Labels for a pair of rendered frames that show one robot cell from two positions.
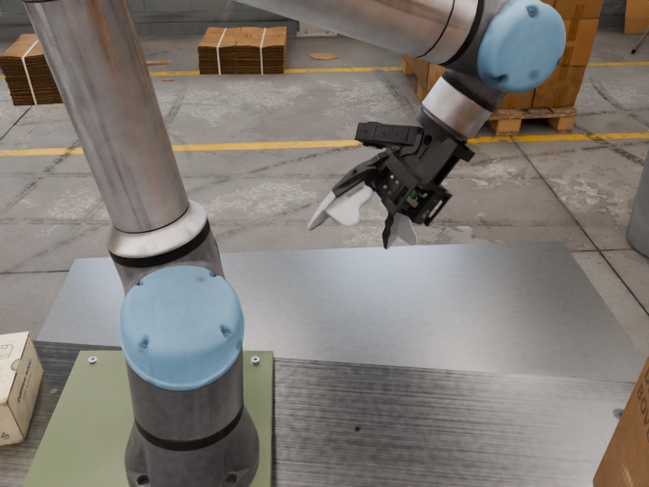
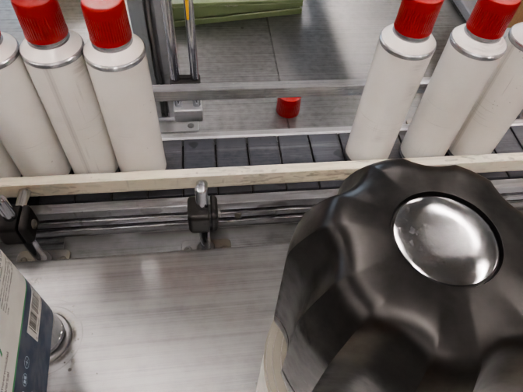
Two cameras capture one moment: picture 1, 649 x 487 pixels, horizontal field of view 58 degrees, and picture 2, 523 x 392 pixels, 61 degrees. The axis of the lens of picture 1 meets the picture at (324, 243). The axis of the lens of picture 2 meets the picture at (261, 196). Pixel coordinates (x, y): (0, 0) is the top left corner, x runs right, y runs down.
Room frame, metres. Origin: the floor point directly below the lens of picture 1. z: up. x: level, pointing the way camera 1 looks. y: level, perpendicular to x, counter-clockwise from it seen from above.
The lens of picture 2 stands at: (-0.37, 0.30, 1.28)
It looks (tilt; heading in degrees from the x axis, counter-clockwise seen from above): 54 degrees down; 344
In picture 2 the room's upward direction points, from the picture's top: 5 degrees clockwise
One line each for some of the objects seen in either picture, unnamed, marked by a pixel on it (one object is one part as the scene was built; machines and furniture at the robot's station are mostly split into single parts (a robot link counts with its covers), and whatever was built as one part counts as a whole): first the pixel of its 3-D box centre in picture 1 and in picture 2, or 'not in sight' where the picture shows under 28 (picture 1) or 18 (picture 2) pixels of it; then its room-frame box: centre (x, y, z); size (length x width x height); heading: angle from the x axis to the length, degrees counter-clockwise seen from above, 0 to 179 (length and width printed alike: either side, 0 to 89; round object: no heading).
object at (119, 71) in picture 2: not in sight; (127, 99); (-0.03, 0.34, 0.98); 0.05 x 0.05 x 0.20
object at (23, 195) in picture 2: not in sight; (27, 218); (-0.08, 0.46, 0.89); 0.06 x 0.03 x 0.12; 175
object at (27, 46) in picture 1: (65, 67); not in sight; (3.96, 1.78, 0.16); 0.65 x 0.54 x 0.32; 98
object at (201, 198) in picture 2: not in sight; (205, 222); (-0.12, 0.29, 0.89); 0.03 x 0.03 x 0.12; 85
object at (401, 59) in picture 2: not in sight; (390, 88); (-0.05, 0.08, 0.98); 0.05 x 0.05 x 0.20
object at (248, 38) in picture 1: (244, 49); not in sight; (4.54, 0.62, 0.11); 0.65 x 0.54 x 0.22; 91
